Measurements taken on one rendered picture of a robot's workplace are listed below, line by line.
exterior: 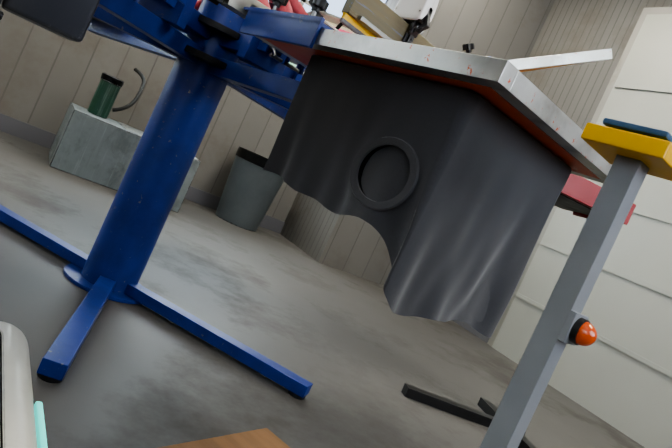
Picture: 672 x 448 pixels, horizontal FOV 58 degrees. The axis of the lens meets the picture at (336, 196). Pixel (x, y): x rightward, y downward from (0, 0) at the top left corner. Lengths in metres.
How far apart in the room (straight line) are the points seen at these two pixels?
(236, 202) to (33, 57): 1.85
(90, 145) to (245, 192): 1.34
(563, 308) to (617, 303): 3.55
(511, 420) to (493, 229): 0.41
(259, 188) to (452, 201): 3.94
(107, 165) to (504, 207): 3.42
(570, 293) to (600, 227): 0.11
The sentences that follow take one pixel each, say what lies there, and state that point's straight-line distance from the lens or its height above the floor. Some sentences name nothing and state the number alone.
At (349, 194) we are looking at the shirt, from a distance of 1.20.
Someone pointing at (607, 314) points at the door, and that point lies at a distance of 4.57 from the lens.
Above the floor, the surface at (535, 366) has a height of 0.57.
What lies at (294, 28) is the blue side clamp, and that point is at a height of 0.97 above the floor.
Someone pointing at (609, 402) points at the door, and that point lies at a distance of 4.48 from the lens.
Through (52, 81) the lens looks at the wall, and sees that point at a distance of 5.06.
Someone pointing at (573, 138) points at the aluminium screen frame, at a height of 0.96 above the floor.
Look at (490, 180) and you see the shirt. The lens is 1.21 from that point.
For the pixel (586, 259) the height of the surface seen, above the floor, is 0.75.
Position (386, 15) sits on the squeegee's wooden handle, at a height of 1.12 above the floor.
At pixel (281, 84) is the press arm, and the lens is 1.82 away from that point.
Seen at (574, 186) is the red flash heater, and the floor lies 1.06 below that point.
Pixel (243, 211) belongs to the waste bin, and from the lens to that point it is 5.04.
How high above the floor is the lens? 0.71
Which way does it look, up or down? 2 degrees down
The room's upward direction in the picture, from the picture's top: 25 degrees clockwise
